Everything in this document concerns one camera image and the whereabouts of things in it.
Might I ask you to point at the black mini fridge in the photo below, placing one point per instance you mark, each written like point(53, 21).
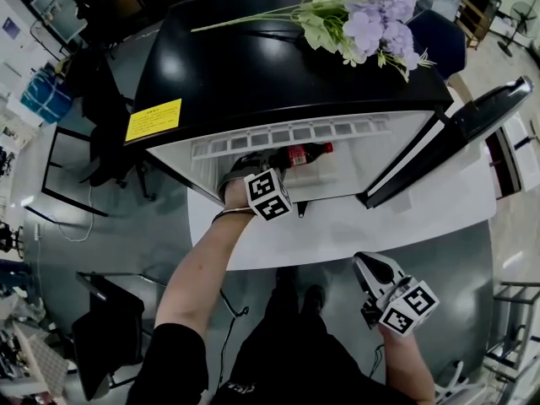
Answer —
point(253, 78)

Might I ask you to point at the stack of blue wrapped boxes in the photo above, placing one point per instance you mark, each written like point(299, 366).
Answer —
point(44, 97)

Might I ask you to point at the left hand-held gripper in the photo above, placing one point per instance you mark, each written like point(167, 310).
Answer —
point(268, 194)

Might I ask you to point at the person's black clothing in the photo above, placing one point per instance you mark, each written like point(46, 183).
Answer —
point(295, 361)

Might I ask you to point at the person's left hand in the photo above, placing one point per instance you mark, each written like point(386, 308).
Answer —
point(235, 194)

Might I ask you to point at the person's black shoe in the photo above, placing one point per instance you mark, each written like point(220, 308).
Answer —
point(313, 298)
point(287, 281)

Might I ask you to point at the black standing fan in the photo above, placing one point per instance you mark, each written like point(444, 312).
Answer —
point(523, 19)

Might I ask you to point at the black wooden shelf unit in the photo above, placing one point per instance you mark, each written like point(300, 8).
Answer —
point(481, 7)

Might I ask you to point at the person's right forearm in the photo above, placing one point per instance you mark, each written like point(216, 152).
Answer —
point(405, 365)

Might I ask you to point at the purple flower bouquet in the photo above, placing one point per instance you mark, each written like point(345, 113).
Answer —
point(363, 28)

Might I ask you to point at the black rack with frosted panel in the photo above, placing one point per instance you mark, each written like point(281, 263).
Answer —
point(59, 15)

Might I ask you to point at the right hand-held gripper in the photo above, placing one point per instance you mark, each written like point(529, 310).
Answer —
point(409, 310)

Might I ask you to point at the white table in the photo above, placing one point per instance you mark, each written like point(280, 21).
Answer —
point(337, 234)

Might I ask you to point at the black cantilever chair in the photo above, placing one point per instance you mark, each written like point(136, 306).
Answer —
point(105, 336)

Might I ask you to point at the person's left forearm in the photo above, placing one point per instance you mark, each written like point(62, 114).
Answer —
point(202, 277)

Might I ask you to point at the checkered tablecloth table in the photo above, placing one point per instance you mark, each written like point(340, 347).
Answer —
point(42, 365)

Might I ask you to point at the black office chair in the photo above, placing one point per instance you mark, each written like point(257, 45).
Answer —
point(105, 112)

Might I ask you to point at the white metal frame rack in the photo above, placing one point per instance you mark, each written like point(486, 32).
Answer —
point(512, 306)

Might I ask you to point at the dark blue chair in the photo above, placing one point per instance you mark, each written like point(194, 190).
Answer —
point(447, 40)

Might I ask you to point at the cola bottle with red cap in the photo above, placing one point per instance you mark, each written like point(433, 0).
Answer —
point(297, 155)

